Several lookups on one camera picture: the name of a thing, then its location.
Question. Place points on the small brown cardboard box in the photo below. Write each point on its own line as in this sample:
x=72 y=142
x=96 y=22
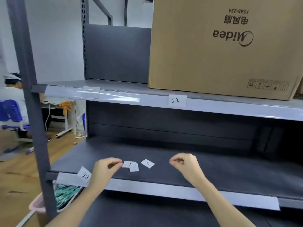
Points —
x=299 y=86

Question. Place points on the small white paper slip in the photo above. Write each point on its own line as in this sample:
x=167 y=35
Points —
x=135 y=169

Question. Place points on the pink plastic basket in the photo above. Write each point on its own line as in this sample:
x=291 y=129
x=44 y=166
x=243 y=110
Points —
x=37 y=205

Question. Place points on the orange cloth bundle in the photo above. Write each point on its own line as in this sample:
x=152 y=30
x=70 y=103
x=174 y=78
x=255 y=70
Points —
x=65 y=106

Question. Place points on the person's right hand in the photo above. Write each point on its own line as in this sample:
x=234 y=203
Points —
x=189 y=169

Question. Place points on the white paper label on shelf edge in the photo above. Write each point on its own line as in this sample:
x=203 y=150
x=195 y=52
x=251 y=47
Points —
x=177 y=100

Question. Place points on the grey metal shelving rack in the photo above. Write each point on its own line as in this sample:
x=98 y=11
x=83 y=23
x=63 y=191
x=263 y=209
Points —
x=118 y=56

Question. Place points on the blue office chair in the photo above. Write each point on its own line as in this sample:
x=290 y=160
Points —
x=10 y=113

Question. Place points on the creased white paper slip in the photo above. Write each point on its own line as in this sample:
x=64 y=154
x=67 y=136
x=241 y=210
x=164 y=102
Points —
x=147 y=163

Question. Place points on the tilted white paper label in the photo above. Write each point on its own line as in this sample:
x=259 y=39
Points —
x=84 y=176

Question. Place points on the white desk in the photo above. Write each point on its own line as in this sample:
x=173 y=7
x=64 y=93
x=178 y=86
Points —
x=61 y=115

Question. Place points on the person's left hand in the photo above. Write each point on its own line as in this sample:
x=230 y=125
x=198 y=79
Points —
x=101 y=173

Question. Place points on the person's right forearm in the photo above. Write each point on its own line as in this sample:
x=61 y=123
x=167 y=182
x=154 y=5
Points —
x=220 y=205

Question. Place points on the white plastic bag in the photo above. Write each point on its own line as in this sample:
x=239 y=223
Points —
x=80 y=120

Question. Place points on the person's right thumb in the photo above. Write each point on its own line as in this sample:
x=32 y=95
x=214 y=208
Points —
x=179 y=163

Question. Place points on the person's left thumb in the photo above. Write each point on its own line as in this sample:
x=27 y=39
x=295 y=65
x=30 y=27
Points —
x=115 y=165

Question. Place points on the large brown cardboard box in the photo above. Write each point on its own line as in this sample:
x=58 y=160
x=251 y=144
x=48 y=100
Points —
x=201 y=63

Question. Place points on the pile of green packets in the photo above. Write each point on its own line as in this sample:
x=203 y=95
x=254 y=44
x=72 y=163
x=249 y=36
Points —
x=65 y=193

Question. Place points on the person's left forearm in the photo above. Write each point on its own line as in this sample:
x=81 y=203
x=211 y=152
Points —
x=75 y=208

